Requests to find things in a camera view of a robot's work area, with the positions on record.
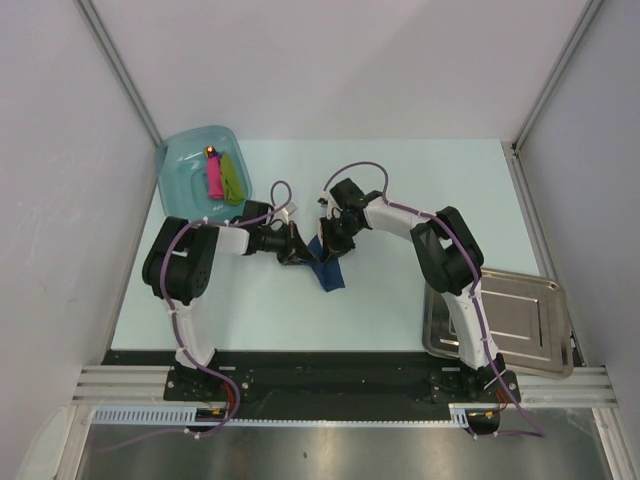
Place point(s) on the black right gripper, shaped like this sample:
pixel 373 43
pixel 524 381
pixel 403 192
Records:
pixel 331 246

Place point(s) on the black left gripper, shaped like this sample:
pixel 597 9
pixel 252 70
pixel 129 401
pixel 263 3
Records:
pixel 294 248

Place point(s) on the dark blue paper napkin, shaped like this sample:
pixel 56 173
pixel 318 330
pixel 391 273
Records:
pixel 327 270

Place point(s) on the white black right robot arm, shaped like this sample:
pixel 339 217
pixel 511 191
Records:
pixel 448 255

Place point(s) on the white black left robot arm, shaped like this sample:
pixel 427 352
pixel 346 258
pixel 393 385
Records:
pixel 179 266

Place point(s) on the green rolled napkin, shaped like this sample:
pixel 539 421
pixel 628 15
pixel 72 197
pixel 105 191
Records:
pixel 233 190

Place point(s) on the pink rolled napkin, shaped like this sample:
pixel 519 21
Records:
pixel 213 173

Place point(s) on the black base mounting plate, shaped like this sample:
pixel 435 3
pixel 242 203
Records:
pixel 327 386

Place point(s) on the translucent blue plastic bin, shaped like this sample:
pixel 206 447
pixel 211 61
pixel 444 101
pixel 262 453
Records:
pixel 181 173

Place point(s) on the stainless steel tray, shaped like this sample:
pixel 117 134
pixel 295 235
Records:
pixel 526 316

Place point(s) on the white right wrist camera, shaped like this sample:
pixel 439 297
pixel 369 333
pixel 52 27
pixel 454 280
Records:
pixel 329 204

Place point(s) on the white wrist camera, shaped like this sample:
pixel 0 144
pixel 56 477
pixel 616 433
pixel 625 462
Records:
pixel 285 214
pixel 329 204

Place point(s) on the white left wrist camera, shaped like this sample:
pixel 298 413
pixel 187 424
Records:
pixel 285 214

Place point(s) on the light blue cable duct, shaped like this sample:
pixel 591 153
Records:
pixel 176 416

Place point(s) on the aluminium rail frame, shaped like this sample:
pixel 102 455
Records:
pixel 261 306

